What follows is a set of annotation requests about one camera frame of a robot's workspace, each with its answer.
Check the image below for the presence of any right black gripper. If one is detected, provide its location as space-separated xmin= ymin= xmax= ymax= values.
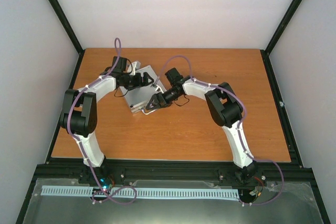
xmin=145 ymin=89 xmax=181 ymax=111

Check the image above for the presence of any aluminium poker case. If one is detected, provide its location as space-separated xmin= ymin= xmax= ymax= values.
xmin=120 ymin=65 xmax=166 ymax=113

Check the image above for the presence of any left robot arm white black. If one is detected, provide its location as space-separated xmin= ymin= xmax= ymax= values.
xmin=59 ymin=61 xmax=157 ymax=184

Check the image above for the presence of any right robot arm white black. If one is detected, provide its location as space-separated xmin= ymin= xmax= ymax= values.
xmin=145 ymin=75 xmax=257 ymax=183

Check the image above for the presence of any green lit circuit board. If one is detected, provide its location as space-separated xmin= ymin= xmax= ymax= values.
xmin=92 ymin=175 xmax=115 ymax=196

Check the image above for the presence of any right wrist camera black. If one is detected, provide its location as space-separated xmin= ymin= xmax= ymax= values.
xmin=151 ymin=83 xmax=165 ymax=93

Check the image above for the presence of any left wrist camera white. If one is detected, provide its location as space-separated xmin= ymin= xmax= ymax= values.
xmin=127 ymin=61 xmax=141 ymax=76

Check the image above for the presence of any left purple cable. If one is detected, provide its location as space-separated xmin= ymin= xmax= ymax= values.
xmin=65 ymin=37 xmax=138 ymax=206

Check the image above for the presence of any purple cable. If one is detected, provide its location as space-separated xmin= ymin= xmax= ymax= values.
xmin=65 ymin=37 xmax=138 ymax=206
xmin=152 ymin=55 xmax=285 ymax=207

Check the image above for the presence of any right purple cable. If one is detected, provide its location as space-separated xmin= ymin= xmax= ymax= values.
xmin=152 ymin=55 xmax=285 ymax=207

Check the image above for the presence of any light blue cable duct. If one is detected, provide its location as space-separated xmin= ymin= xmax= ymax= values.
xmin=40 ymin=185 xmax=239 ymax=201

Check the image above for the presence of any black aluminium frame rail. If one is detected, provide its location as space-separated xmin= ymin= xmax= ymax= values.
xmin=33 ymin=158 xmax=317 ymax=188

